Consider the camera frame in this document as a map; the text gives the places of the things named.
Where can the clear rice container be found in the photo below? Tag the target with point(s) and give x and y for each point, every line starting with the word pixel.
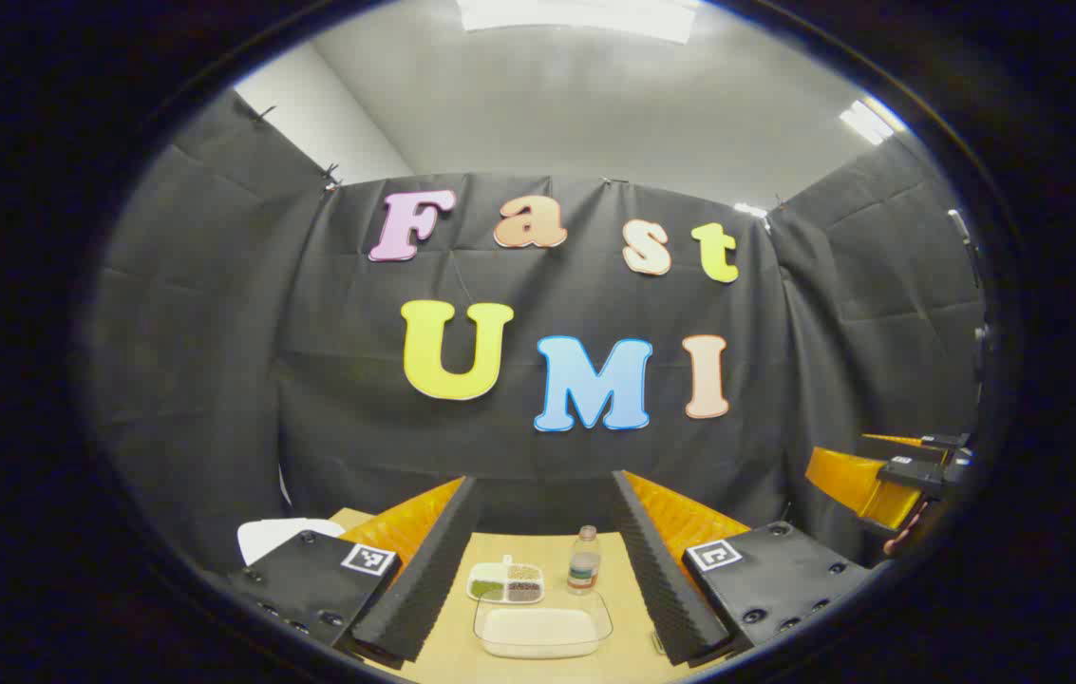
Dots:
pixel 542 627

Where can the small ceiling light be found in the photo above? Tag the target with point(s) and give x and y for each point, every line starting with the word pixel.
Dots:
pixel 868 122

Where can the black backdrop cloth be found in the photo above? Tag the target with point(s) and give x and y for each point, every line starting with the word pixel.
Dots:
pixel 310 332

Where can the divided dish of grains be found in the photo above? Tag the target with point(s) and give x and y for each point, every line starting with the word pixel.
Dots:
pixel 505 581

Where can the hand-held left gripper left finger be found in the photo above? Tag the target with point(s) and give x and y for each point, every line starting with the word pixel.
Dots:
pixel 424 589

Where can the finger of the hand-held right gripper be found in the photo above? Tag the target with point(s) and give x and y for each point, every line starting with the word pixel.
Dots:
pixel 898 448
pixel 856 484

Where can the clear plastic bottle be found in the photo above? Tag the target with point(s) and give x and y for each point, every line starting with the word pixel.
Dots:
pixel 584 565

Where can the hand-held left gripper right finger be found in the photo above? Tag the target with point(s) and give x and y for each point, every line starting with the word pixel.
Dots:
pixel 656 589

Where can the white rice cooker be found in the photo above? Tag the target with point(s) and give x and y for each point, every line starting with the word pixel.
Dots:
pixel 286 540

